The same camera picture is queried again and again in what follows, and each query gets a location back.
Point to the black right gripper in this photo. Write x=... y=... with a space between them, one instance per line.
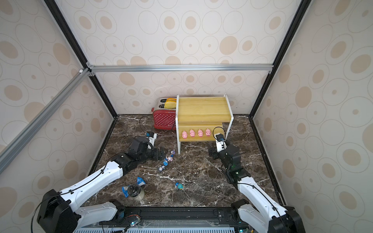
x=215 y=153

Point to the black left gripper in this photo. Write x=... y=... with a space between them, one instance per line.
x=161 y=155

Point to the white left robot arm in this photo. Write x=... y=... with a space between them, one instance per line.
x=62 y=212

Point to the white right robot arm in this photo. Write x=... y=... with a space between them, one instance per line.
x=260 y=212

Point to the blue plastic wrapper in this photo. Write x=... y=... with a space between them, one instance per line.
x=140 y=182

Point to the clear tape roll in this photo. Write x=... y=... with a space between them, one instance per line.
x=136 y=192

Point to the red polka dot toaster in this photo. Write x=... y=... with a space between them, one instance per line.
x=164 y=119

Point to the white metal wooden shelf rack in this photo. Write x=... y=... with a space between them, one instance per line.
x=200 y=113

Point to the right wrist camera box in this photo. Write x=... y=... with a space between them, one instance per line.
x=220 y=141

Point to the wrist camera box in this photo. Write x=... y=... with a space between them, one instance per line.
x=151 y=137
x=220 y=141

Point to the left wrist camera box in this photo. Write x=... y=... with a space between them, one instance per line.
x=151 y=137

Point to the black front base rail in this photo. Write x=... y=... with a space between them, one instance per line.
x=180 y=217

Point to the silver aluminium rail back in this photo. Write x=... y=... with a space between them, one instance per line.
x=177 y=68

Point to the silver aluminium rail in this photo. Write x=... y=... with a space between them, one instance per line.
x=177 y=68
x=16 y=146

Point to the silver aluminium rail left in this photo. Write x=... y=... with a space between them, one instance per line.
x=16 y=146

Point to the black corner frame post right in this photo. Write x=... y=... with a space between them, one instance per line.
x=293 y=28

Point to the black corner frame post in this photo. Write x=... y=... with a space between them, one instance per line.
x=65 y=29
x=293 y=28

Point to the black corner frame post left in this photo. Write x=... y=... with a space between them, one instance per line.
x=65 y=29

